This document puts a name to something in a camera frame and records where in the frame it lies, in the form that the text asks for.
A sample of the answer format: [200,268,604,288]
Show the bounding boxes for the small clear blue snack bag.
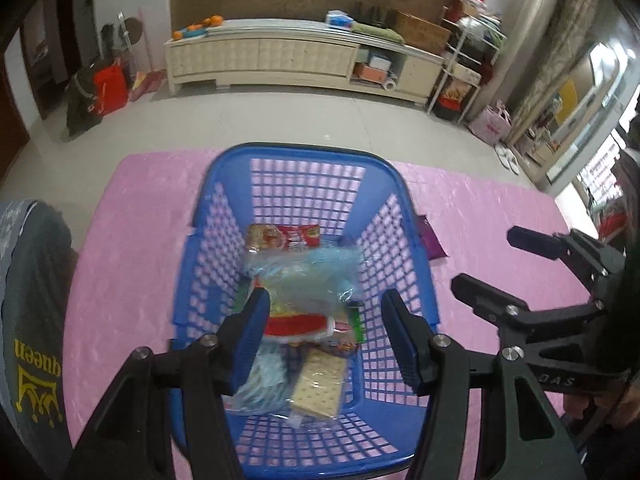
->
[224,344,290,416]

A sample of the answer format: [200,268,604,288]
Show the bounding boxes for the green-edged cracker pack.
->
[320,302,366,358]

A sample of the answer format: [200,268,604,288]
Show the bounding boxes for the blue plastic basket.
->
[172,143,439,479]

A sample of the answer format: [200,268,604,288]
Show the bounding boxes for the blue striped clear snack bag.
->
[244,246,363,316]

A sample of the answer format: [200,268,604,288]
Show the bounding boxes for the red and yellow snack bag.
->
[264,314,335,344]

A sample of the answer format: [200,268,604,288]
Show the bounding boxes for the dark purple flat packet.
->
[416,214,448,261]

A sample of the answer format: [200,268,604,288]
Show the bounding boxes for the white slippers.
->
[494,143,521,176]

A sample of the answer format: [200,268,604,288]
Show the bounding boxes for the square cracker pack in basket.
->
[290,349,348,420]

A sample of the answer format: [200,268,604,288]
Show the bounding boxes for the pink gift bag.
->
[469,101,512,146]

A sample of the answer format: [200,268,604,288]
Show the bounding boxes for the orange cartoon snack packet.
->
[245,223,321,252]

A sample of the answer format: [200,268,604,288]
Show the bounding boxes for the grey patterned clothing with print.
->
[1,200,77,479]

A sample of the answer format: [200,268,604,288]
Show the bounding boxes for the white metal shelf rack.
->
[427,0,506,124]

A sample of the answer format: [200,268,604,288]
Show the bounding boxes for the silver standing air conditioner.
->
[492,0,559,110]

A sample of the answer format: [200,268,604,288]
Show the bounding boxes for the cardboard box on cabinet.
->
[394,12,451,55]

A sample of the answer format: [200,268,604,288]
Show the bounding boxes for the black bag on floor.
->
[66,65,102,139]

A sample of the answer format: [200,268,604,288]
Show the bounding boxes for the cream TV cabinet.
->
[165,18,442,105]

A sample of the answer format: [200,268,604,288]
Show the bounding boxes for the red shopping bag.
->
[93,64,129,117]

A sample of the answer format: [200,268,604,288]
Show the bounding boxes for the oranges on blue plate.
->
[172,14,224,41]

